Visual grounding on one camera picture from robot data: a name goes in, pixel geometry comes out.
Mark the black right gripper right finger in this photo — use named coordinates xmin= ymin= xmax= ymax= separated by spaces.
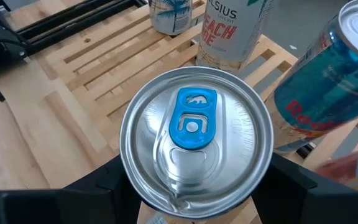
xmin=253 ymin=152 xmax=358 ymax=224

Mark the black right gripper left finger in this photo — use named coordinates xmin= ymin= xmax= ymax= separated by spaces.
xmin=0 ymin=155 xmax=142 ymax=224

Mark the Spindrift grapefruit can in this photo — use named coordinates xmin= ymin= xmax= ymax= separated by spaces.
xmin=314 ymin=145 xmax=358 ymax=192

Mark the blue silver Red Bull can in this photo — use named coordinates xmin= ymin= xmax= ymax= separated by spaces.
xmin=272 ymin=0 xmax=358 ymax=156
xmin=119 ymin=66 xmax=275 ymax=224

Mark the silver blue-palm Celsius can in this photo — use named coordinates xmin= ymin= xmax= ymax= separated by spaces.
xmin=147 ymin=0 xmax=198 ymax=36

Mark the white red-print Celsius can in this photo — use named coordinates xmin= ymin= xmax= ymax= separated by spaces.
xmin=195 ymin=0 xmax=275 ymax=74

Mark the wooden slatted shelf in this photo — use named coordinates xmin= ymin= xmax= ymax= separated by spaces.
xmin=44 ymin=0 xmax=358 ymax=224

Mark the black aluminium table frame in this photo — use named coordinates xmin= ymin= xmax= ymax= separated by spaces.
xmin=11 ymin=0 xmax=149 ymax=54

